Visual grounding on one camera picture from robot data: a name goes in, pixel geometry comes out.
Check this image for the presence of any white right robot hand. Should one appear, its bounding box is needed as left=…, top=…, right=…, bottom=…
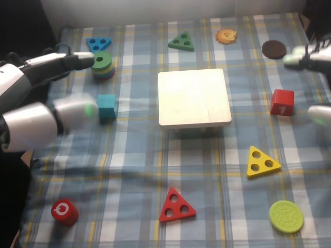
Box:
left=282, top=38, right=331, bottom=74

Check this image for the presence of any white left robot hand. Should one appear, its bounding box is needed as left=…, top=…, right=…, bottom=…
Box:
left=0, top=46, right=96, bottom=112

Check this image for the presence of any red cube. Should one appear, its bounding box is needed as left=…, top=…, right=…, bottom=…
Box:
left=270, top=89, right=295, bottom=117

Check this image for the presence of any teal cube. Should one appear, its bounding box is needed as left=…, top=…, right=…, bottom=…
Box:
left=97, top=94, right=117, bottom=125

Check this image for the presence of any blue triangle with holes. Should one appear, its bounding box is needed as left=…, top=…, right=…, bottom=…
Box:
left=86, top=37, right=112, bottom=52

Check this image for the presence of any green triangle with holes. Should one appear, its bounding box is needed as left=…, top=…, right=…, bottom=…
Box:
left=168, top=31, right=194, bottom=52

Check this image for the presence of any yellow triangle with holes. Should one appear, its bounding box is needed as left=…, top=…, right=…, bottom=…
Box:
left=246, top=145, right=282, bottom=179

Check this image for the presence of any red cylinder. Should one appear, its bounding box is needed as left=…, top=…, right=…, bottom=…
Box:
left=51, top=198, right=79, bottom=227

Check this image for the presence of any red triangle with holes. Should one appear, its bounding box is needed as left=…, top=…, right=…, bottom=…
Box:
left=159, top=187, right=197, bottom=224

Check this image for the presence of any brown round cookie toy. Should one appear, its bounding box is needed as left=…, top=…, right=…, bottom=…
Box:
left=261, top=40, right=287, bottom=60

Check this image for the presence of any tan flower cookie toy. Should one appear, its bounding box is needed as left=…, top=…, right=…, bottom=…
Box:
left=216, top=28, right=238, bottom=45

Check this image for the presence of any small white wooden table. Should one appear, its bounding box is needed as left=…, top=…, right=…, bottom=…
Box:
left=157, top=68, right=232, bottom=139

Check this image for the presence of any white backdrop board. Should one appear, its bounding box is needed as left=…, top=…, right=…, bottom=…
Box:
left=40, top=0, right=305, bottom=28

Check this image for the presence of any green sandwich cookie toy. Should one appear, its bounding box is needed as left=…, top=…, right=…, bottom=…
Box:
left=268, top=200, right=305, bottom=235

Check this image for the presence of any blue plaid tablecloth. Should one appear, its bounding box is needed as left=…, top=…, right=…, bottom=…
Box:
left=19, top=17, right=331, bottom=248

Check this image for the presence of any yellow toy ring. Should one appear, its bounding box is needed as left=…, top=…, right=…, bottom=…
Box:
left=93, top=66, right=114, bottom=75

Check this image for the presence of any green toy ring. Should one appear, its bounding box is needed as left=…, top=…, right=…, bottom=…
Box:
left=91, top=51, right=113, bottom=71

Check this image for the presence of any blue toy ring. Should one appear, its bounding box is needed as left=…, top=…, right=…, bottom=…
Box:
left=94, top=67, right=116, bottom=79

